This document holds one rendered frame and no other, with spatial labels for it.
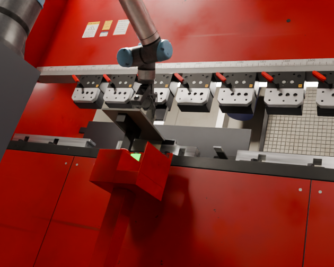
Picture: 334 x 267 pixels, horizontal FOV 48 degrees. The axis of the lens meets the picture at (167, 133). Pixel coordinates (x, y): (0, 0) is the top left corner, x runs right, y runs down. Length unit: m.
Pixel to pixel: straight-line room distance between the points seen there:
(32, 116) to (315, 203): 1.65
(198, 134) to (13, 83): 1.50
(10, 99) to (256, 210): 0.83
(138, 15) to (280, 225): 0.85
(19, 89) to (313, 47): 1.23
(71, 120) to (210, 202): 1.48
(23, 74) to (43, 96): 1.48
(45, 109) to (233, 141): 1.14
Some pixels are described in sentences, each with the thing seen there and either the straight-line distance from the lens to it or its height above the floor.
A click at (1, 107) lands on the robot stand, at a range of 0.89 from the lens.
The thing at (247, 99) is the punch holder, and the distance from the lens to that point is 1.63.
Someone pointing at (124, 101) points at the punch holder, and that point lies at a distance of 1.86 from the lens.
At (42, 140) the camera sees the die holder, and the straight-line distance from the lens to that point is 2.04.
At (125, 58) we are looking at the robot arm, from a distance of 1.49.
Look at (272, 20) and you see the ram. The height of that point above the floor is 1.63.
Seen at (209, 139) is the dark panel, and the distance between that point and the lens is 2.21.
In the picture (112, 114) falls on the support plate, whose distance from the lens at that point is 1.57.
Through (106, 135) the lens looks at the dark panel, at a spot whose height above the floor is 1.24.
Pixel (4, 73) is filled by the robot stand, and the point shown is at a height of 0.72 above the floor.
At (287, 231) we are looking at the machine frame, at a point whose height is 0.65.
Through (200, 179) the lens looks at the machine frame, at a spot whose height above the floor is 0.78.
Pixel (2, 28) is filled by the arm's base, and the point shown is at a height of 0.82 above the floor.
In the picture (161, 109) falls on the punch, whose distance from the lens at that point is 1.78.
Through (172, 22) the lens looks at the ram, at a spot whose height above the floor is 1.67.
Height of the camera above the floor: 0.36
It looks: 23 degrees up
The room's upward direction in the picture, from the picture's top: 15 degrees clockwise
